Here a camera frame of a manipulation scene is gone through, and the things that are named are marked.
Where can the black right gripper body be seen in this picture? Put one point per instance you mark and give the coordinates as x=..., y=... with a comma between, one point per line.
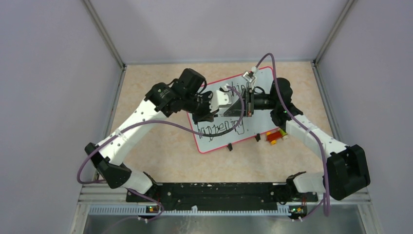
x=248, y=98

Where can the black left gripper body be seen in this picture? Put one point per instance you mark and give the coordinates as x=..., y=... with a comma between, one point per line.
x=199, y=107

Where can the pink framed whiteboard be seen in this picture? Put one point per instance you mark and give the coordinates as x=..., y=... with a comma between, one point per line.
x=259, y=123

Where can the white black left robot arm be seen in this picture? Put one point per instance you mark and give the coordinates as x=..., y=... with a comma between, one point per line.
x=185, y=93

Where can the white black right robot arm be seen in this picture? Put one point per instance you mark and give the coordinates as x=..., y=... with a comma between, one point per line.
x=345, y=169

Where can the green lego brick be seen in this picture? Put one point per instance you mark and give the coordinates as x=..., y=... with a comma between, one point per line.
x=283, y=133

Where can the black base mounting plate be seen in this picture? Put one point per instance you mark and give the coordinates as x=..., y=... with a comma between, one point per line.
x=244, y=196

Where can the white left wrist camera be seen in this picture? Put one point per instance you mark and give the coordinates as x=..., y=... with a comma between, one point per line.
x=220, y=99

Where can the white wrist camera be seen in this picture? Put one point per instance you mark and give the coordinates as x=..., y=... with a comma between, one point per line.
x=251, y=76
x=220, y=99

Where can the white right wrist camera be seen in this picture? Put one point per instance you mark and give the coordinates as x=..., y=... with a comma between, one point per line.
x=251, y=76

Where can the aluminium frame rail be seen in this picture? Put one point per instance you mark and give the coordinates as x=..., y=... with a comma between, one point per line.
x=352, y=215

